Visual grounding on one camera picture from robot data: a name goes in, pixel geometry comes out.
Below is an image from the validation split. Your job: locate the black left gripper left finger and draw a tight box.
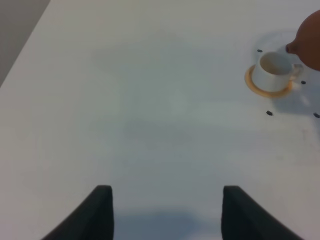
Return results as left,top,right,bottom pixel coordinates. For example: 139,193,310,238
44,185,115,240

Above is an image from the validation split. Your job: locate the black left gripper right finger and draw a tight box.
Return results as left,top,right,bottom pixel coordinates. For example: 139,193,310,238
221,185,301,240

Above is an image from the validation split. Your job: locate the brown clay teapot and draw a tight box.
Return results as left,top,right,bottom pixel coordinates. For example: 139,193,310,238
285,10,320,72

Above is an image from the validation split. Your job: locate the orange coaster near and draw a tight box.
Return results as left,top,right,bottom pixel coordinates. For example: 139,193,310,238
244,64,293,98

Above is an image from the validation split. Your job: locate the white teacup near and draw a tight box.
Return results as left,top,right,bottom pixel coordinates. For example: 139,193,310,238
251,51,304,93

